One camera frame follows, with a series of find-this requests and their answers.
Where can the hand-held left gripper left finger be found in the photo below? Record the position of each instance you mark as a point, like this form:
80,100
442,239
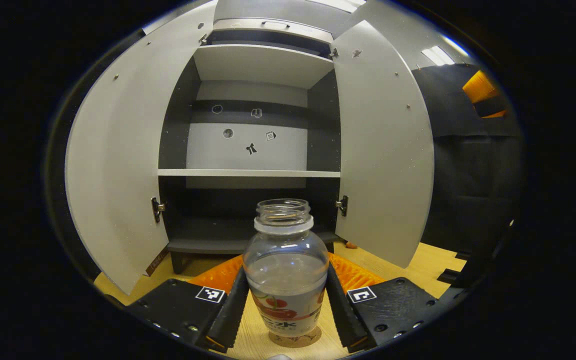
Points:
228,320

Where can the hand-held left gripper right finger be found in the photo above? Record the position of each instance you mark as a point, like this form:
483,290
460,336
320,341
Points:
343,315

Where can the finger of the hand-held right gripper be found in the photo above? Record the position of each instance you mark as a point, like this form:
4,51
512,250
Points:
479,86
493,109

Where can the round brown coaster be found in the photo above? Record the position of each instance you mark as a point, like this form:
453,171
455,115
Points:
293,343

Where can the clear bottle with red label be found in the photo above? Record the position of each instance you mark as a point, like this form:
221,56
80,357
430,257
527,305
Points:
285,270

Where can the grey cabinet door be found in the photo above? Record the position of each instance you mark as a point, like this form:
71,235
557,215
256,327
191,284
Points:
118,150
383,150

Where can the grey cabinet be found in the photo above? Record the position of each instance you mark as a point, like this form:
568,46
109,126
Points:
263,65

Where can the black backdrop cloth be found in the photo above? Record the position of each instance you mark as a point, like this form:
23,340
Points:
468,190

